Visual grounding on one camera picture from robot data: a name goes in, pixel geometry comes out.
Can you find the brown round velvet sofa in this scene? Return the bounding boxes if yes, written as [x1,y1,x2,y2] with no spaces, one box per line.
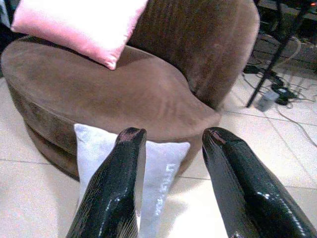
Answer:
[0,0,261,181]

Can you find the white table with black legs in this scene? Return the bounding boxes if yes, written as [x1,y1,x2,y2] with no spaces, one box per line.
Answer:
[244,0,317,108]

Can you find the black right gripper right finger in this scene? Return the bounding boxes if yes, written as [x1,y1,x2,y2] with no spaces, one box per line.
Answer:
[201,126,317,238]

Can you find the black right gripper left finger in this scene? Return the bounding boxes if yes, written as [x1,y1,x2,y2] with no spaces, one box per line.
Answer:
[65,127,147,238]

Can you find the light grey pillow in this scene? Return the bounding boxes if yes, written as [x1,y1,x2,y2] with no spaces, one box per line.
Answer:
[73,123,191,233]

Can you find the grey power strip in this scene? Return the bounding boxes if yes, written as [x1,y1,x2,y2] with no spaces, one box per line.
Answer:
[256,90,277,111]

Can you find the black power adapter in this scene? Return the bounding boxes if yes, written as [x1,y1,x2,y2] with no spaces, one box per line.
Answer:
[244,64,261,74]

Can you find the pink square pillow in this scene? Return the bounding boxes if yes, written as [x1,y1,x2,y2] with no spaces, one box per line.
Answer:
[10,0,151,70]

